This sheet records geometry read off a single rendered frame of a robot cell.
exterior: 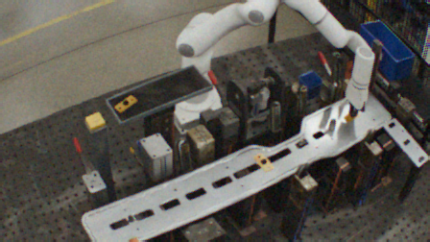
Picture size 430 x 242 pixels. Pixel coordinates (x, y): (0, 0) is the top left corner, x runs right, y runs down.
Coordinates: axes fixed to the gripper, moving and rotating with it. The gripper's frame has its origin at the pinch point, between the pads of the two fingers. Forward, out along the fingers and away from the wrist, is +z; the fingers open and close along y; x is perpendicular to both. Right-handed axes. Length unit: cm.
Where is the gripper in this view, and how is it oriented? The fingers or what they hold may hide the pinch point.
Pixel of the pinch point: (353, 110)
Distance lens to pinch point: 228.1
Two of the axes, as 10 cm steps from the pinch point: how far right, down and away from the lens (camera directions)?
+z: -0.4, 7.1, 7.1
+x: 8.5, -3.5, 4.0
